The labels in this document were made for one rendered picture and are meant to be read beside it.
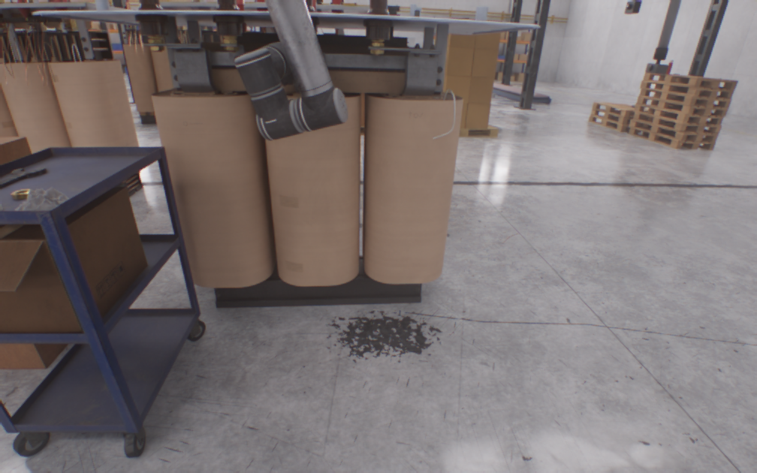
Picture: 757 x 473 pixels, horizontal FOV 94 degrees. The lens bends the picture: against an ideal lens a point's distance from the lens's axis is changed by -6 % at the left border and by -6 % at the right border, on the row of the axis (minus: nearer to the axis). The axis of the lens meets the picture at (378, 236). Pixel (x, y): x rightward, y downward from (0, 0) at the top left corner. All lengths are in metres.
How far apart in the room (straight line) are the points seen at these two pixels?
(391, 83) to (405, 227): 0.62
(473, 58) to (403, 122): 4.89
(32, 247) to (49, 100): 2.91
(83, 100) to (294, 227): 2.47
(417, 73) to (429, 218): 0.62
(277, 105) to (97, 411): 1.20
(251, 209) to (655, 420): 1.88
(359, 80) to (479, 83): 4.92
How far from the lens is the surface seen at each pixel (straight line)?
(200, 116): 1.66
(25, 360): 2.19
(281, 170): 1.65
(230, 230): 1.78
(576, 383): 1.91
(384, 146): 1.62
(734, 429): 2.11
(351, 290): 2.05
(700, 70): 13.94
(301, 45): 1.15
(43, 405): 1.81
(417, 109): 1.59
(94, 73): 3.80
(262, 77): 1.22
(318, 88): 1.17
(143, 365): 1.78
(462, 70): 6.37
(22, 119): 4.11
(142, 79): 7.70
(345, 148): 1.61
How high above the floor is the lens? 1.25
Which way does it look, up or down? 27 degrees down
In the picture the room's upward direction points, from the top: 2 degrees clockwise
